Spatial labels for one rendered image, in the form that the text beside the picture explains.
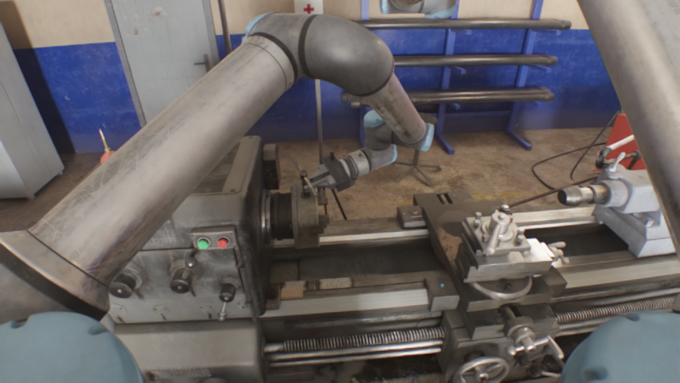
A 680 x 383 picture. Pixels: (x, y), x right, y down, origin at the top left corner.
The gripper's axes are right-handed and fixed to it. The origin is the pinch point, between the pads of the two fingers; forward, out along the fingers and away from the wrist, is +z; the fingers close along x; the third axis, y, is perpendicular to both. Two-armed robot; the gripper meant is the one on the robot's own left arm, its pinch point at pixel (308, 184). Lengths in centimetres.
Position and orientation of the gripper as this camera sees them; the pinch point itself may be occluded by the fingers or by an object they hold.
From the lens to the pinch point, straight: 117.7
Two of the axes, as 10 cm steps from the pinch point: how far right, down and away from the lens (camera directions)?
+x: 4.6, 6.8, -5.8
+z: -8.9, 3.7, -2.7
